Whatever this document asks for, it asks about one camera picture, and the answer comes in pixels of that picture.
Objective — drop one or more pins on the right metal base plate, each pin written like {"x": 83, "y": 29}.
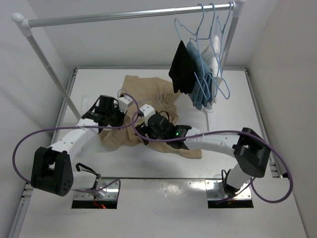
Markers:
{"x": 215, "y": 191}

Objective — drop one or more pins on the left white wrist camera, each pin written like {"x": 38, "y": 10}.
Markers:
{"x": 124, "y": 103}

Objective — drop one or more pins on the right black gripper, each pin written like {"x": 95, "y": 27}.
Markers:
{"x": 143, "y": 130}

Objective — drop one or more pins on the metal base plate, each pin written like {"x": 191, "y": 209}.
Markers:
{"x": 215, "y": 191}
{"x": 106, "y": 190}

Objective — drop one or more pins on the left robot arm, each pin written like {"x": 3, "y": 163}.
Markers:
{"x": 53, "y": 170}

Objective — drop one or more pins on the black garment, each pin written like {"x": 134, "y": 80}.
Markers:
{"x": 182, "y": 71}

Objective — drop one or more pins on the beige t shirt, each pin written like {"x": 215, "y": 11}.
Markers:
{"x": 142, "y": 88}

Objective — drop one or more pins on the blue hanger with white garment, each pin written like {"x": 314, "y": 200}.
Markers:
{"x": 224, "y": 48}

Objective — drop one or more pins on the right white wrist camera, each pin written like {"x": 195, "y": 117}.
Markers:
{"x": 147, "y": 111}

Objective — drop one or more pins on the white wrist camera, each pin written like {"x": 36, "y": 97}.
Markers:
{"x": 124, "y": 103}
{"x": 147, "y": 111}

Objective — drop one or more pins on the white clothes rack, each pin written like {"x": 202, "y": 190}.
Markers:
{"x": 25, "y": 26}

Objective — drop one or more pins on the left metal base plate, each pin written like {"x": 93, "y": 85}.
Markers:
{"x": 106, "y": 190}

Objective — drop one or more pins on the light blue plastic hanger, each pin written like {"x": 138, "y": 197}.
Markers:
{"x": 156, "y": 99}

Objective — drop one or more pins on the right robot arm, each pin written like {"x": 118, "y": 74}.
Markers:
{"x": 245, "y": 146}

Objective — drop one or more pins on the light blue garment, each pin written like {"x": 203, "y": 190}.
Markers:
{"x": 201, "y": 95}

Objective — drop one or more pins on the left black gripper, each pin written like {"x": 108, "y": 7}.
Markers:
{"x": 116, "y": 107}

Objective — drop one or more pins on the white checked garment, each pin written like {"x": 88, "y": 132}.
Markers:
{"x": 211, "y": 56}

